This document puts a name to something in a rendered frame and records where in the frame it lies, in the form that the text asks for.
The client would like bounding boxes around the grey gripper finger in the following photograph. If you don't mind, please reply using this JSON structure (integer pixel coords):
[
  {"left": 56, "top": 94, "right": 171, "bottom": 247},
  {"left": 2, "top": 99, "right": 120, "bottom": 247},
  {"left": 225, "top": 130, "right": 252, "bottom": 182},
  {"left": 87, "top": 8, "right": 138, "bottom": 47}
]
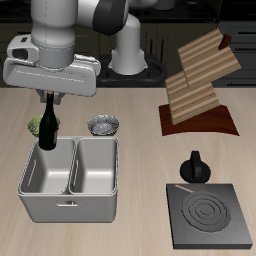
[
  {"left": 54, "top": 92, "right": 66, "bottom": 106},
  {"left": 38, "top": 89, "right": 49, "bottom": 104}
]

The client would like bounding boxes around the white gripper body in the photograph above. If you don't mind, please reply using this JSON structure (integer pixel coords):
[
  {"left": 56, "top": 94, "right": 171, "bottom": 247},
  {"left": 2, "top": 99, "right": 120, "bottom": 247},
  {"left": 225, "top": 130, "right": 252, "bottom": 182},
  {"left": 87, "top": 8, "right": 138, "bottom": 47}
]
[{"left": 2, "top": 53, "right": 102, "bottom": 99}]

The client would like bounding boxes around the dark wine bottle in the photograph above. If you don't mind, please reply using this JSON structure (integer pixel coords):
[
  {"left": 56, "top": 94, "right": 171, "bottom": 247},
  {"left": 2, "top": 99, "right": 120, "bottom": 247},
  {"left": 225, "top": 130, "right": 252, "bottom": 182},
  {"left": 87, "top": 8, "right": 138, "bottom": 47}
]
[{"left": 38, "top": 91, "right": 60, "bottom": 151}]

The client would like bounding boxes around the green fluted dish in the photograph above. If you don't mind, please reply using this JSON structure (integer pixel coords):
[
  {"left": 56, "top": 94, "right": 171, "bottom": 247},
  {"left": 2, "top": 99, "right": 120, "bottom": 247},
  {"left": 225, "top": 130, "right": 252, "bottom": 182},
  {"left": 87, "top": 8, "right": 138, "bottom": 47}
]
[{"left": 27, "top": 114, "right": 62, "bottom": 139}]

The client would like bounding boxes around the grey fluted dish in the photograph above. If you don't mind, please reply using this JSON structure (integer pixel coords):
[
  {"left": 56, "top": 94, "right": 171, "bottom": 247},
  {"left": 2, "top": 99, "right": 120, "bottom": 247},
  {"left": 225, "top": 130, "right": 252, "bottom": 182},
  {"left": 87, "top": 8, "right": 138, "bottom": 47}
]
[{"left": 87, "top": 114, "right": 121, "bottom": 137}]

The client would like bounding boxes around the white two-bin basket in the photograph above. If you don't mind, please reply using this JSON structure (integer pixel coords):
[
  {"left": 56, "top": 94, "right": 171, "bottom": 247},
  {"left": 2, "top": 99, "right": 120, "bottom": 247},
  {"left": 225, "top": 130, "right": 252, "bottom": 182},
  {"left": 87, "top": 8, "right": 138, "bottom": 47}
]
[{"left": 17, "top": 135, "right": 120, "bottom": 224}]

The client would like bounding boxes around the wooden slat rack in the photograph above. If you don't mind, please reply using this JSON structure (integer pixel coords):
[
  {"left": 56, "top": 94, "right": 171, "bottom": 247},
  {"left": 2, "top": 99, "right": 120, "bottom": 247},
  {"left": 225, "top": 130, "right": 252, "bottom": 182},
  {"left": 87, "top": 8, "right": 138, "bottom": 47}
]
[{"left": 158, "top": 28, "right": 243, "bottom": 137}]

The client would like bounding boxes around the round black knob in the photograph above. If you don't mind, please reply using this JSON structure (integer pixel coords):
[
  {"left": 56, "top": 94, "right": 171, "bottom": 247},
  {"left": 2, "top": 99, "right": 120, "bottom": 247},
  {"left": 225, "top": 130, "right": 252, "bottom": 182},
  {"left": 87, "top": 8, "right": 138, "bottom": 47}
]
[{"left": 179, "top": 150, "right": 212, "bottom": 185}]

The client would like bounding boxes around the dark grey stove plate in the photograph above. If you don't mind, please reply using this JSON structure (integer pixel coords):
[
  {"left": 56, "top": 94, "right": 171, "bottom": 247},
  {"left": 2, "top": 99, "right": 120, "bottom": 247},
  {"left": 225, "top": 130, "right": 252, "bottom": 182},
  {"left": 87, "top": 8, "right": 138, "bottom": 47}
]
[{"left": 165, "top": 182, "right": 254, "bottom": 251}]

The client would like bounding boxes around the flat black base plate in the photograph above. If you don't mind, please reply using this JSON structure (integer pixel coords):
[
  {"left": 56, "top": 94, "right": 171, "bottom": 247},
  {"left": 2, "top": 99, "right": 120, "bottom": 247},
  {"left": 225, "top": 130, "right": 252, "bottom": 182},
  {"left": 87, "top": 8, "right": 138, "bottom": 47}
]
[{"left": 95, "top": 53, "right": 168, "bottom": 85}]

